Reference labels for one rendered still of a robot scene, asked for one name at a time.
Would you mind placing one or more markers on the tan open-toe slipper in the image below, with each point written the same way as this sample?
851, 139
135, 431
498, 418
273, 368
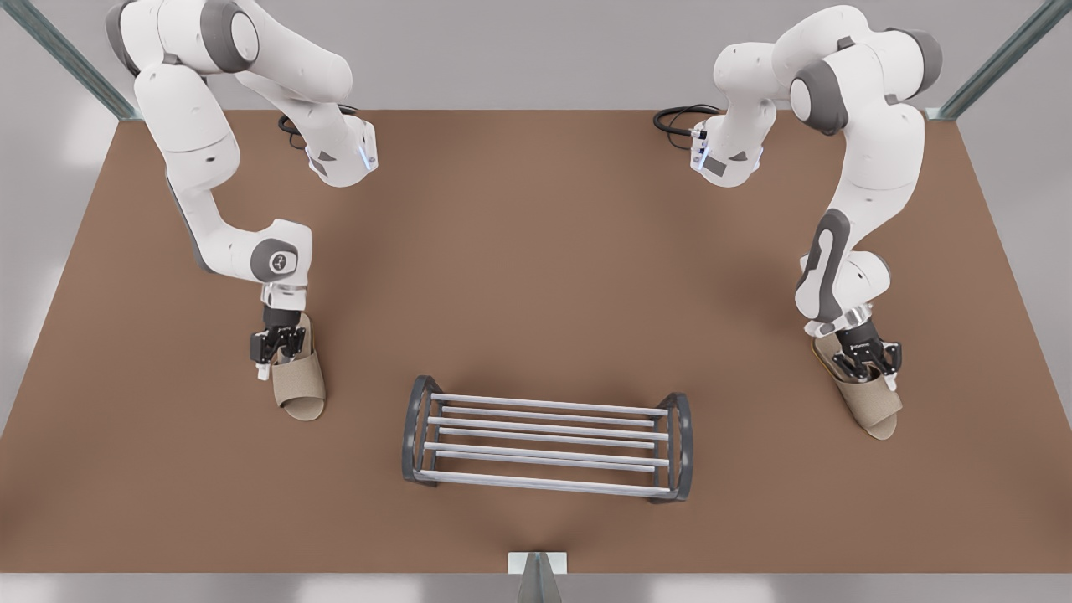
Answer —
298, 377
864, 399

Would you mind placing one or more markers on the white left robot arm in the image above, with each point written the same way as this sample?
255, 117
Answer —
871, 142

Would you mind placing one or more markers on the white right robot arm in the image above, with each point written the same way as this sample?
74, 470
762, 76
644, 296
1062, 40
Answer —
186, 126

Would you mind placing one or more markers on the grey metal shoe rack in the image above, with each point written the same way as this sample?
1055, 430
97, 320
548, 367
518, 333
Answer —
547, 438

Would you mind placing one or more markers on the silver frame post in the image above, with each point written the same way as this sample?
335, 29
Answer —
997, 60
71, 57
537, 578

